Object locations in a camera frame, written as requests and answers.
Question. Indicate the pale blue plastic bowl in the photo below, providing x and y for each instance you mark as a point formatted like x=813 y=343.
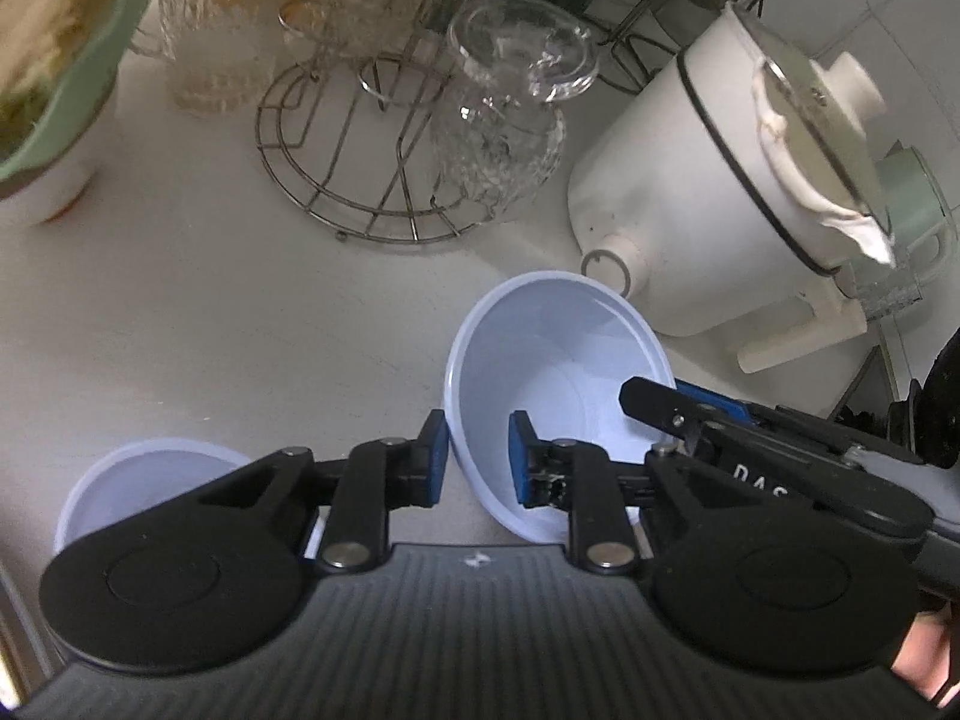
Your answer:
x=540 y=360
x=127 y=480

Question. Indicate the green bowl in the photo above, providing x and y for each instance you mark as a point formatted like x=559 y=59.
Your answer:
x=90 y=90

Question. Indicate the white electric pot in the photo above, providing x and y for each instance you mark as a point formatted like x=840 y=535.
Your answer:
x=675 y=202

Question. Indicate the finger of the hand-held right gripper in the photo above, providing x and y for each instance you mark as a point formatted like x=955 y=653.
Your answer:
x=660 y=401
x=733 y=409

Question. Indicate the textured glass cup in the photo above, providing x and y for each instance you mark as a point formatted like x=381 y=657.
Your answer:
x=495 y=157

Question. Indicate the dried noodles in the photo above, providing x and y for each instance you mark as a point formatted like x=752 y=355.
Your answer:
x=45 y=30

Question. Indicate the clear glass cup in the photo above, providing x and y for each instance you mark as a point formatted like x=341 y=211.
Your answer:
x=517 y=45

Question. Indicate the plastic jar red lid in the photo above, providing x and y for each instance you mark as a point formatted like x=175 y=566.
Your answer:
x=217 y=52

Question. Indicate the person's right hand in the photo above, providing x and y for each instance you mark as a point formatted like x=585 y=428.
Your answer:
x=926 y=660

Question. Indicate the glass pot lid white knob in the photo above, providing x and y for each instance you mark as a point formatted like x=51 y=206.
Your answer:
x=817 y=142

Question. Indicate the white ceramic bowl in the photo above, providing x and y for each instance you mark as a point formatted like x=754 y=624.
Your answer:
x=60 y=180

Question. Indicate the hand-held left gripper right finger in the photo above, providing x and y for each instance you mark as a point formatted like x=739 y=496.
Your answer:
x=521 y=457

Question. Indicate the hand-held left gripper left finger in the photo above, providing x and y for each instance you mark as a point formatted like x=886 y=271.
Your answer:
x=433 y=465

